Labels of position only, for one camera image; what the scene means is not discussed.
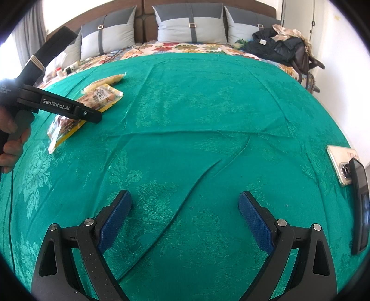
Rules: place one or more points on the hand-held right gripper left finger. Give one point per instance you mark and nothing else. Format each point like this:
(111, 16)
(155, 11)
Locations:
(115, 220)

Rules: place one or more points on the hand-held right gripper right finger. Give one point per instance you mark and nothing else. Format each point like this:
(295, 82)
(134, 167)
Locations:
(254, 222)

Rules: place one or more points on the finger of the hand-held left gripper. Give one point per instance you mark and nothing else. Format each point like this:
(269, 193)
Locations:
(86, 114)
(55, 43)

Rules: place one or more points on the yellow packet with red end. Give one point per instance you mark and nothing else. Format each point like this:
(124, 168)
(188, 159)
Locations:
(101, 97)

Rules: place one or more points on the long pale yellow packet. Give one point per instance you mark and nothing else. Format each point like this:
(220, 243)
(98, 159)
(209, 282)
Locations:
(112, 79)

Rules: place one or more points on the person's left hand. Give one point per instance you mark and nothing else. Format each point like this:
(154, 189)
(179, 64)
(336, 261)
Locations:
(11, 157)

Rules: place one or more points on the grey two-tone pillow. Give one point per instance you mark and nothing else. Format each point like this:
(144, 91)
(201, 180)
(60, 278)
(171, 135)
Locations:
(179, 29)
(242, 26)
(115, 37)
(72, 49)

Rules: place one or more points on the grey curtain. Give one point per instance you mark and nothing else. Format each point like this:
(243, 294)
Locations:
(31, 29)

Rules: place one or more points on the clear plastic bag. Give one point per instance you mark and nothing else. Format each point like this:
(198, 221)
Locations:
(52, 71)

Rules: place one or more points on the black and white charger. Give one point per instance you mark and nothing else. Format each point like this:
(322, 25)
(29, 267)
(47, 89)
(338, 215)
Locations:
(69, 70)

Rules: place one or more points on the white bottle red cap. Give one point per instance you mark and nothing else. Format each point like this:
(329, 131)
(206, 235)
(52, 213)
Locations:
(59, 73)

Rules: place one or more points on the brown padded headboard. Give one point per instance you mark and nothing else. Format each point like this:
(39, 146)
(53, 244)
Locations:
(146, 23)

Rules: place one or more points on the white phone clear case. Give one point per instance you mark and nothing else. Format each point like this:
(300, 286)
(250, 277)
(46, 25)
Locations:
(336, 162)

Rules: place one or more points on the black phone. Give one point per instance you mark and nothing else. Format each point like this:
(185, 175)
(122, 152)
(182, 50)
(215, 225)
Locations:
(360, 202)

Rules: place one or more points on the green patterned tablecloth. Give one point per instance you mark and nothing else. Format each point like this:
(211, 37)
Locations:
(202, 115)

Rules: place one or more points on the floral bed sheet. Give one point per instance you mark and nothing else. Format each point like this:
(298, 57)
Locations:
(185, 47)

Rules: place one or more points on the green leafy cloth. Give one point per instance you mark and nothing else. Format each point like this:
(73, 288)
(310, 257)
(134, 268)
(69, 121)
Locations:
(242, 42)

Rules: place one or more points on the dark wooden armrest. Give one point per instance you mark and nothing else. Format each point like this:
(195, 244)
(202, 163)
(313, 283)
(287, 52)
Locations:
(316, 62)

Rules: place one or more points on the black jacket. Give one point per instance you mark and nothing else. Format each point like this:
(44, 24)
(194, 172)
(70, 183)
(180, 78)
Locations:
(274, 46)

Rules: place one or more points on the beige patterned cloth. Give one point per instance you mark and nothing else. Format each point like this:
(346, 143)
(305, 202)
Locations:
(289, 31)

